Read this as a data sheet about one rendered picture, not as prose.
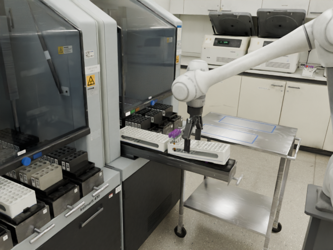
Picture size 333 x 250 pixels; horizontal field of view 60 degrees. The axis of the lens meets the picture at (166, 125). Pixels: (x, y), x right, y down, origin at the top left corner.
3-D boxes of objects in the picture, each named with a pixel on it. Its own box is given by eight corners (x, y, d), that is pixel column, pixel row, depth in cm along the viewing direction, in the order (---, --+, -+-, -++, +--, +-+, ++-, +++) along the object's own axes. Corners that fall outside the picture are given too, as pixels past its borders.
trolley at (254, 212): (173, 235, 205) (178, 129, 176) (199, 202, 242) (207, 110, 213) (269, 277, 174) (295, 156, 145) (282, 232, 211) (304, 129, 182)
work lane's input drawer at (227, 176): (109, 152, 162) (109, 137, 159) (124, 143, 173) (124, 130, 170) (237, 189, 131) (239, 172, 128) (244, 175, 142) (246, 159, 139)
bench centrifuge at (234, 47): (198, 64, 371) (202, 10, 348) (215, 59, 422) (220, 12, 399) (241, 69, 346) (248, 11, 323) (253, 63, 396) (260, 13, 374)
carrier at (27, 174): (48, 172, 123) (46, 160, 121) (51, 174, 122) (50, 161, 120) (24, 185, 113) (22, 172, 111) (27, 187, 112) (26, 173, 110)
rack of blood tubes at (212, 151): (167, 155, 146) (166, 144, 144) (176, 148, 154) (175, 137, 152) (224, 164, 132) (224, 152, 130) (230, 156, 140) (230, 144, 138)
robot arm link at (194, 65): (188, 89, 140) (179, 95, 128) (190, 57, 134) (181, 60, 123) (210, 92, 136) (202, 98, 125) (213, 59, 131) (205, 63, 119)
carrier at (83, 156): (85, 162, 133) (84, 150, 130) (88, 163, 132) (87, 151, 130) (66, 173, 123) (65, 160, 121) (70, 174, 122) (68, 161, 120)
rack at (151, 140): (116, 141, 160) (116, 131, 157) (127, 135, 168) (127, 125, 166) (163, 154, 147) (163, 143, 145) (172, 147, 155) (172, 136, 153)
